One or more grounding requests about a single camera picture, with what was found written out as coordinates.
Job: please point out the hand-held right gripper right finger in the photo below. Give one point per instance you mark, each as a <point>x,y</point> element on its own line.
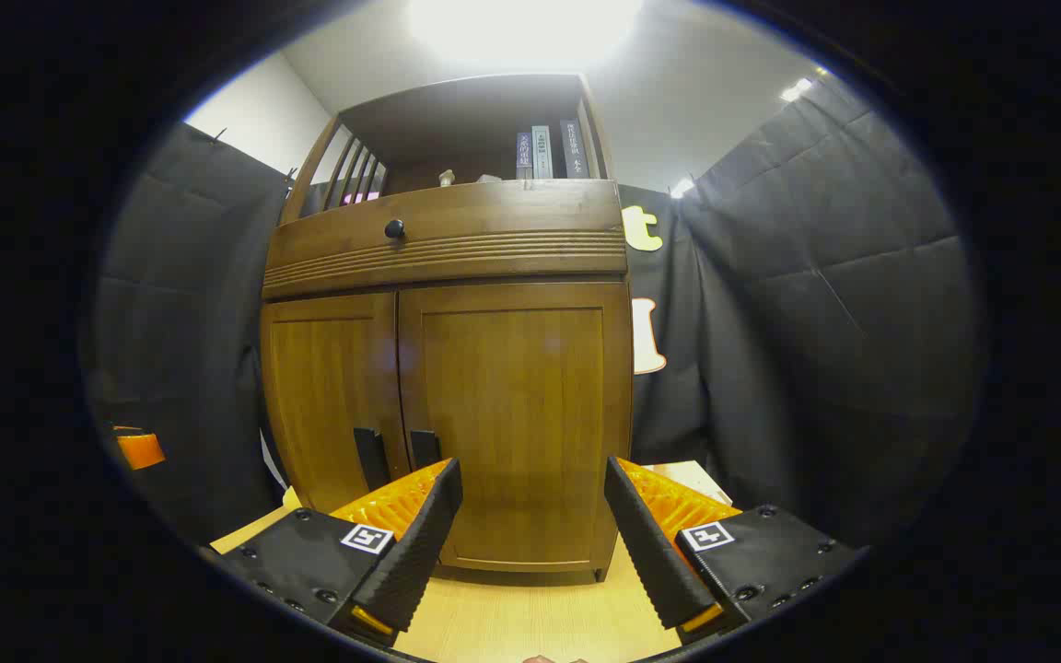
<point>650,543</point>

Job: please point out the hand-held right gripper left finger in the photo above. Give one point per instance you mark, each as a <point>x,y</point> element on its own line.
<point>420,539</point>

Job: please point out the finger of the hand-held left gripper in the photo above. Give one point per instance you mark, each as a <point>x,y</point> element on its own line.
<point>139,451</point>

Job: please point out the wooden cabinet door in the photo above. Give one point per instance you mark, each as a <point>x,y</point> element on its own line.
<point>512,396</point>
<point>328,396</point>

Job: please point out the brown wooden shoe cabinet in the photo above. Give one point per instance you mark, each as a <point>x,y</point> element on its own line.
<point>466,115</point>

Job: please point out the wooden cabinet drawer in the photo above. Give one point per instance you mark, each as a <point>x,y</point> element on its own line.
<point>494,230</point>

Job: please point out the round black drawer knob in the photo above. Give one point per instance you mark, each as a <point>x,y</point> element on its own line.
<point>394,229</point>

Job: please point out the small ceiling light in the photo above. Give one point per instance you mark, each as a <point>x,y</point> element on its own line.
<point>795,89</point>
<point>681,188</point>

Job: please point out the thin dark blue book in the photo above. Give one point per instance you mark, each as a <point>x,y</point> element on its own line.
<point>524,155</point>

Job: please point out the thick dark book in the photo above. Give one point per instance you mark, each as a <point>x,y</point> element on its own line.
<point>574,147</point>

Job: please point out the pale grey book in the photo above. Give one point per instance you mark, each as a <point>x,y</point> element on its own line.
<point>542,152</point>

